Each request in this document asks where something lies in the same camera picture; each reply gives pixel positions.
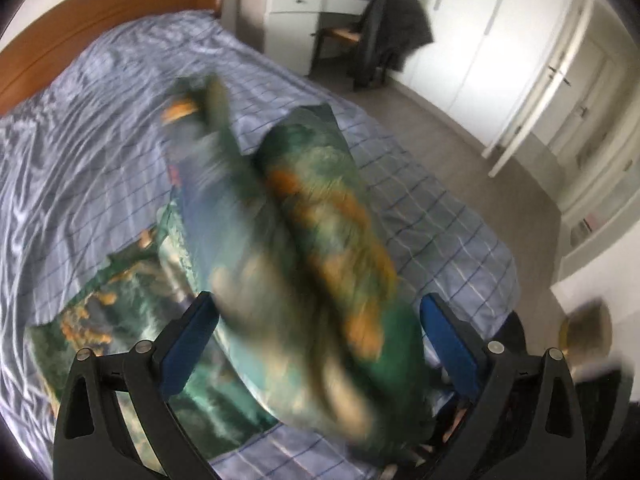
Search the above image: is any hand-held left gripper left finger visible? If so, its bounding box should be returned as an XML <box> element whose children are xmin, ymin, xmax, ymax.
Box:
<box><xmin>52</xmin><ymin>290</ymin><xmax>220</xmax><ymax>480</ymax></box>

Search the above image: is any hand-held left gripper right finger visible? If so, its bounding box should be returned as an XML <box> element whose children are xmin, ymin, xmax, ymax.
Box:
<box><xmin>419</xmin><ymin>292</ymin><xmax>587</xmax><ymax>480</ymax></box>

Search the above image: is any green cloud print jacket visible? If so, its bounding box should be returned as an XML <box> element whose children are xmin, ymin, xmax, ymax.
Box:
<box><xmin>25</xmin><ymin>72</ymin><xmax>451</xmax><ymax>468</ymax></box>

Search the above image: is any tan round object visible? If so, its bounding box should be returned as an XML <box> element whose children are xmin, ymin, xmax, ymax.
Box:
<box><xmin>557</xmin><ymin>300</ymin><xmax>614</xmax><ymax>367</ymax></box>

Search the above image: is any bed with blue checked cover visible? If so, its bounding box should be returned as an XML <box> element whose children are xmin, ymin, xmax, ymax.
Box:
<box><xmin>0</xmin><ymin>9</ymin><xmax>518</xmax><ymax>480</ymax></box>

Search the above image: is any white door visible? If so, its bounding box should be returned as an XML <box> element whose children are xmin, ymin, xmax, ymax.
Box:
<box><xmin>487</xmin><ymin>0</ymin><xmax>640</xmax><ymax>213</ymax></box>

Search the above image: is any white wardrobe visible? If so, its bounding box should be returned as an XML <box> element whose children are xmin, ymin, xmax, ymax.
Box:
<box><xmin>395</xmin><ymin>0</ymin><xmax>587</xmax><ymax>147</ymax></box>

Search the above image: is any wooden seat chair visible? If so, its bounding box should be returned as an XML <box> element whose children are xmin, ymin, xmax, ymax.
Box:
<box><xmin>310</xmin><ymin>0</ymin><xmax>392</xmax><ymax>92</ymax></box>

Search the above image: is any wooden headboard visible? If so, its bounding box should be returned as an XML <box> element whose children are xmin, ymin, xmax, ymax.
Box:
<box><xmin>0</xmin><ymin>0</ymin><xmax>223</xmax><ymax>117</ymax></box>

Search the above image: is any white and grey desk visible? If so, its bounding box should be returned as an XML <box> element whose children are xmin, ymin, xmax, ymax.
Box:
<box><xmin>235</xmin><ymin>0</ymin><xmax>375</xmax><ymax>77</ymax></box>

